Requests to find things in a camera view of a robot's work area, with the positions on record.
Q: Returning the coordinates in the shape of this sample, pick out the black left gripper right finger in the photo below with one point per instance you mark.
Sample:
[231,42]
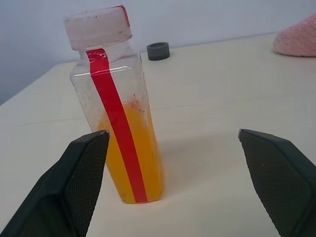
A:
[281,177]

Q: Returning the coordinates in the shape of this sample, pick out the pink fluffy cloth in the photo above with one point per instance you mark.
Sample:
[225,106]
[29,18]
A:
[298,39]

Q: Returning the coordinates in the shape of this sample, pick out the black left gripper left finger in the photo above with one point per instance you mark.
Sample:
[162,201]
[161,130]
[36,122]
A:
[74,177]

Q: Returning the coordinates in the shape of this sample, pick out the grey tape roll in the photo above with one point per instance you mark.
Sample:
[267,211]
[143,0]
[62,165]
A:
[158,52]

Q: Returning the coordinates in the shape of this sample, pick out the bottle with orange liquid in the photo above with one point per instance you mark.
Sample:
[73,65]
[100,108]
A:
[145,153]

